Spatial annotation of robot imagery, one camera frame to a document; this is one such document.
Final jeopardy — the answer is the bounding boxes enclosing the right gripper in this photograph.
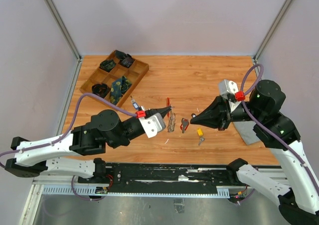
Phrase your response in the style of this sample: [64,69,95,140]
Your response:
[189,93,264,130]

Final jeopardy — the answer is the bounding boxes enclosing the key with red tag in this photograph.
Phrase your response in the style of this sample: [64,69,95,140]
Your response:
[180,118,189,133]

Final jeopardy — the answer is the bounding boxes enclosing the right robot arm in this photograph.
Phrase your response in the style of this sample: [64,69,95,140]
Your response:
[190,80,319,225]

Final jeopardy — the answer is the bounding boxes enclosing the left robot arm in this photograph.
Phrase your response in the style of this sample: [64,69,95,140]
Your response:
[4,106,171,183]

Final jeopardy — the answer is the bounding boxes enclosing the key with yellow tag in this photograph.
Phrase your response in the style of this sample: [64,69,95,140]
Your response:
[196,128,205,146]

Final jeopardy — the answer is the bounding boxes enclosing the key with blue tag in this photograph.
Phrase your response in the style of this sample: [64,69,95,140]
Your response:
[130,96,140,111]

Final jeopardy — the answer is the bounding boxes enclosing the grey foam pad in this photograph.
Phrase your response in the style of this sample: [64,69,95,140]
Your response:
[233,121,260,145]

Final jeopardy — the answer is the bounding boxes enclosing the blue tie yellow flowers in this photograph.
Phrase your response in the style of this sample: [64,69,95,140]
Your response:
[110,76,132,105]

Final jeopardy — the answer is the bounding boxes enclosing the wooden compartment tray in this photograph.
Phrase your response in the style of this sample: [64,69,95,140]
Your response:
[80,50,149,107]

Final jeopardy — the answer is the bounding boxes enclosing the dark tie purple pattern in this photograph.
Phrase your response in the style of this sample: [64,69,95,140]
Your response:
[120,57,135,68]

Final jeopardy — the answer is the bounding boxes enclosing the dark tie orange flowers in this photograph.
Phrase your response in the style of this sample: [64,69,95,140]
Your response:
[91,83,111,98]

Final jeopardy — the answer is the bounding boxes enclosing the dark folded tie back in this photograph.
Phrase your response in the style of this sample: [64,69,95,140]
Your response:
[115,50,131,60]

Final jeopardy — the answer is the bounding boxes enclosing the green patterned rolled tie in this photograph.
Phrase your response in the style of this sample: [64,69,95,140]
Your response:
[99,59,116,71]

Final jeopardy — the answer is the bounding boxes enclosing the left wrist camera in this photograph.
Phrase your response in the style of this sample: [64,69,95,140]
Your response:
[139,113,166,138]

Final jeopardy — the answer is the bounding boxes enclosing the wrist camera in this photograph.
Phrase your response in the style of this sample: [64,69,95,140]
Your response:
[139,113,166,138]
[218,79,239,103]

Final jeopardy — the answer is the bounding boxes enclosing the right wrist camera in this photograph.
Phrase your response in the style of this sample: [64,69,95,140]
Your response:
[218,79,239,103]

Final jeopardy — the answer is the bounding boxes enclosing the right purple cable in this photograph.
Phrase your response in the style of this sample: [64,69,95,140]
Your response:
[240,63,319,186]

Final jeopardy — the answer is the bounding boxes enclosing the purple cable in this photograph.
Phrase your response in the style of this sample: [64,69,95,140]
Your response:
[0,93,140,202]
[240,63,319,186]

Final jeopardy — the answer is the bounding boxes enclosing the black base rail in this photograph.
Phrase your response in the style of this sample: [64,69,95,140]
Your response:
[76,163,246,197]

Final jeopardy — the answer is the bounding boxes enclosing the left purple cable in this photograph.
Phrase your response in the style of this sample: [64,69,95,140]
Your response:
[0,93,140,202]

